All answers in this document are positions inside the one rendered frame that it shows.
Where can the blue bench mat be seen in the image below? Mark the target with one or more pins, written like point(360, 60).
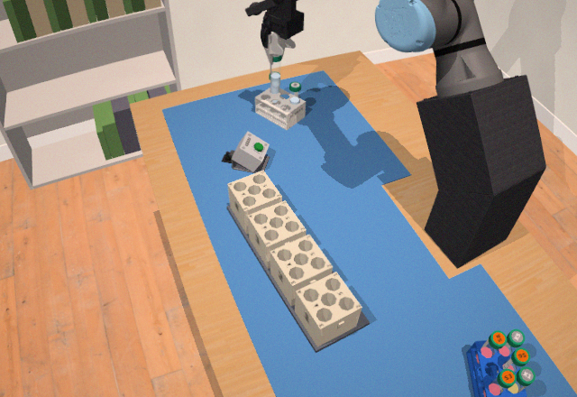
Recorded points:
point(329, 167)

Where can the green tube cap with grey dot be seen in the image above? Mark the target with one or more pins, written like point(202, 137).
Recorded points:
point(525, 376)

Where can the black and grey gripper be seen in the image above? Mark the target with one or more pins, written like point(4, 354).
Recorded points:
point(294, 23)

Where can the blue tube rack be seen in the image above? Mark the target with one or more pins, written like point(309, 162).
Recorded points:
point(484, 375)

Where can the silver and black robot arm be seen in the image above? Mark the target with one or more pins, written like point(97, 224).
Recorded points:
point(463, 61)

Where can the grey sloped desk with green button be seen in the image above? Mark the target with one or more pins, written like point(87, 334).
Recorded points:
point(250, 155)

